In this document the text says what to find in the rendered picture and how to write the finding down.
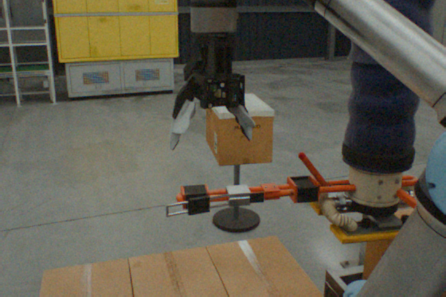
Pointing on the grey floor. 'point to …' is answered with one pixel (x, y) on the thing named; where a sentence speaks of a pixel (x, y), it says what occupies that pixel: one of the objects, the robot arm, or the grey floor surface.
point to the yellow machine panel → (115, 27)
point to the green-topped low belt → (27, 76)
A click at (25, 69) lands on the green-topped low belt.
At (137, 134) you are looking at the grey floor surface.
